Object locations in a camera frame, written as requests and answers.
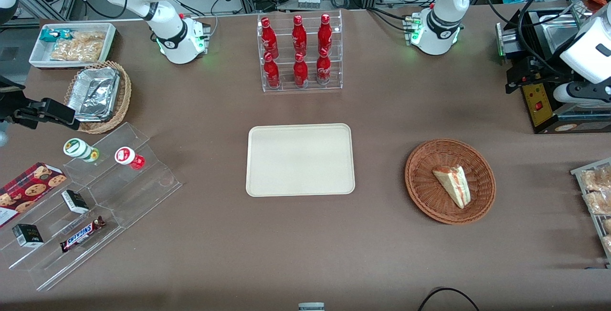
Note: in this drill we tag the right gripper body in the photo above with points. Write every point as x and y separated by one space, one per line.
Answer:
9 111

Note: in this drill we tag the triangle sandwich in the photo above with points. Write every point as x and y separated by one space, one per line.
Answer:
453 184

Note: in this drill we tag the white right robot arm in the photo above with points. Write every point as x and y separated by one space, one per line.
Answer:
164 29

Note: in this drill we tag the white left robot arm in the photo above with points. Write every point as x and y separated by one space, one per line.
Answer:
441 24

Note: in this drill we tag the oval light wicker basket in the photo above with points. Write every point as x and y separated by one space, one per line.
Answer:
125 91

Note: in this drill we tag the round brown wicker basket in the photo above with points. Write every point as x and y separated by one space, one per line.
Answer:
425 191

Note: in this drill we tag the beige plastic tray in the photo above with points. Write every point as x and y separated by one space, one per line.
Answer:
300 160

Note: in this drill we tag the black food warmer appliance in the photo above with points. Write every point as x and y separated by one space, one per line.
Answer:
539 110

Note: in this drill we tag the aluminium foil container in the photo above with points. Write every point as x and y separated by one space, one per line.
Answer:
93 93

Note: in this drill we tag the green lid yogurt bottle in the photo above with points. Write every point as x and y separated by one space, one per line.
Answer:
76 148

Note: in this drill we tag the white rectangular bin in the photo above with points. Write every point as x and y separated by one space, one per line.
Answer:
40 58

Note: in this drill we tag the clear bag of crackers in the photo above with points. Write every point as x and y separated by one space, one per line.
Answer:
79 48

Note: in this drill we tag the red cookie box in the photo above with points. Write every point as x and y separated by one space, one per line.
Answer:
28 189

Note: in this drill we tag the teal snack packet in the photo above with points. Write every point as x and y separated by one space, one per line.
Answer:
50 35

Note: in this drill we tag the red lid yogurt bottle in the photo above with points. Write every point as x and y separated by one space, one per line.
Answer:
126 156

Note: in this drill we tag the small black box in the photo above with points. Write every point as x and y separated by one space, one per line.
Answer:
27 235
75 202

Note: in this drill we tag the wrapped bread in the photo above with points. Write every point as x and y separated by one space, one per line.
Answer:
607 225
599 179
599 203
607 243

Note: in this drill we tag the clear acrylic step display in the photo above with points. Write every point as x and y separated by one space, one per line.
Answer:
138 191

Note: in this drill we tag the snickers chocolate bar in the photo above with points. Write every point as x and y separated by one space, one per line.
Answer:
81 234

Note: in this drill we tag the red cola bottle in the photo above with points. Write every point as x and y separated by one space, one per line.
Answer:
299 36
325 34
300 71
272 72
269 38
323 68

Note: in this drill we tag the clear acrylic bottle rack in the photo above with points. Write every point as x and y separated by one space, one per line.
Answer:
305 84

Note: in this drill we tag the small grey device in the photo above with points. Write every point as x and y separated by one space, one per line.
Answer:
311 306

